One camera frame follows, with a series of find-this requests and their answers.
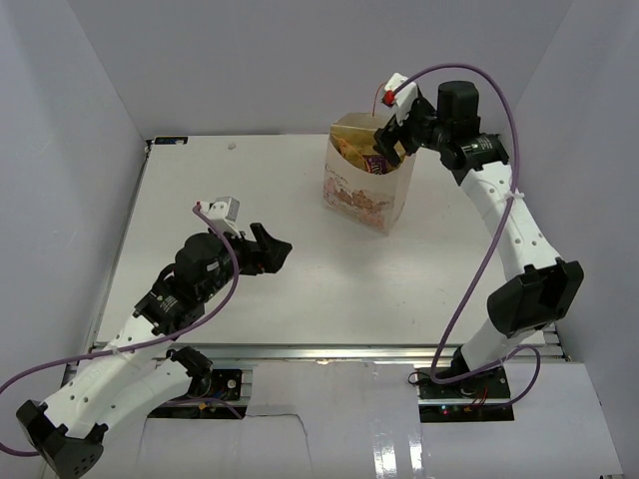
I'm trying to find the brown m&m's candy pack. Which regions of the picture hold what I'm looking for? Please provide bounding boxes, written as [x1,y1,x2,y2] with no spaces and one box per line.
[363,155,389,175]

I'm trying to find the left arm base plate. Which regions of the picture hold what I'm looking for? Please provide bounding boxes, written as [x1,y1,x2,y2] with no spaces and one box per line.
[169,346,246,408]

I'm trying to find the brown potato chips bag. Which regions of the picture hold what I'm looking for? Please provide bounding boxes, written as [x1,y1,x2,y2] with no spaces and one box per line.
[329,124,376,171]

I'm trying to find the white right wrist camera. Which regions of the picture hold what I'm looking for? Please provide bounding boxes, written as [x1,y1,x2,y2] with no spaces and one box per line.
[381,73,418,126]

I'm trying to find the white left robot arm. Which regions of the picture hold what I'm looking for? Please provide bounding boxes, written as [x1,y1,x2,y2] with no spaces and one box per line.
[16,223,293,478]

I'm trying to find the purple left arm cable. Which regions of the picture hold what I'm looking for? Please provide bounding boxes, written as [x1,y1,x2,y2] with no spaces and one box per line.
[0,202,247,458]

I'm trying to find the aluminium front rail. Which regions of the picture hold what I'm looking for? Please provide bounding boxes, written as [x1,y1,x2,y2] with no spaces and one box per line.
[88,342,470,361]

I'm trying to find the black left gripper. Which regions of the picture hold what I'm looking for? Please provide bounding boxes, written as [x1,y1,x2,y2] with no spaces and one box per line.
[200,223,292,300]

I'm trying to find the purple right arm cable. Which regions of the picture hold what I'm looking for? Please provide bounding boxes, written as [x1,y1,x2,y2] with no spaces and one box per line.
[386,63,543,403]

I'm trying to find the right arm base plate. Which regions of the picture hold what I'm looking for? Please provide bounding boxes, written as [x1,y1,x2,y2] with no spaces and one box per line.
[407,367,514,424]

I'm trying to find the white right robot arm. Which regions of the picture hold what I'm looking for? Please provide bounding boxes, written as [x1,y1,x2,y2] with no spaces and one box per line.
[374,73,584,398]

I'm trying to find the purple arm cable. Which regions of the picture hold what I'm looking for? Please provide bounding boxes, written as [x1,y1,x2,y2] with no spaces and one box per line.
[0,202,247,458]
[386,63,543,403]

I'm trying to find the cream paper gift bag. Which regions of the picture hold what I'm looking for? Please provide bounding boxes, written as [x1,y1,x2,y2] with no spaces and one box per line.
[322,109,415,235]

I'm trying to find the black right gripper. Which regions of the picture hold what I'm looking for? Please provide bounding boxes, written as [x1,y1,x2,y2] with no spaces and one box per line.
[375,94,452,167]

